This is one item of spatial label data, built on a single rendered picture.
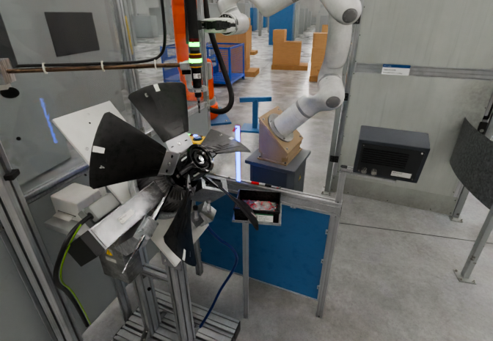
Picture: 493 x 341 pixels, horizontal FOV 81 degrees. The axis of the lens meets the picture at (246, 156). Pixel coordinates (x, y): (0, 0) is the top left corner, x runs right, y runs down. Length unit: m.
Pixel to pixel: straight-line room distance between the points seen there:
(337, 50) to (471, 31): 1.54
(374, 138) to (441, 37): 1.57
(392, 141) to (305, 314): 1.26
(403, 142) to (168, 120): 0.92
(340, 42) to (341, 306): 1.60
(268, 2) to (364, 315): 1.85
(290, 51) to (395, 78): 7.67
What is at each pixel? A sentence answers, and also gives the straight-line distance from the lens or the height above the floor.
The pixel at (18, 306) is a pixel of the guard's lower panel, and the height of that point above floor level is 0.53.
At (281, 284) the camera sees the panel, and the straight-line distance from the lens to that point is 1.99.
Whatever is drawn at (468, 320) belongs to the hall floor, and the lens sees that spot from 2.44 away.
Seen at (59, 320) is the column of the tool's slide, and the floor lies 0.44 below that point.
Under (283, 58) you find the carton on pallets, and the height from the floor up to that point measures 0.36.
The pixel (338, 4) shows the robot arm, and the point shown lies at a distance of 1.23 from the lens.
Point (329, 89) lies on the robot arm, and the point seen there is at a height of 1.38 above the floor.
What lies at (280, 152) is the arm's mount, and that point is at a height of 1.01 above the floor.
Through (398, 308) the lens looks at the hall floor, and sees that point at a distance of 2.29.
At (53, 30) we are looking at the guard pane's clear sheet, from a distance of 1.58.
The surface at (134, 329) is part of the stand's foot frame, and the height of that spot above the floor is 0.06.
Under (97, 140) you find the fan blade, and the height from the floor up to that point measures 1.37.
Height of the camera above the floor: 1.69
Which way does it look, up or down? 26 degrees down
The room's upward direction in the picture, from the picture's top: straight up
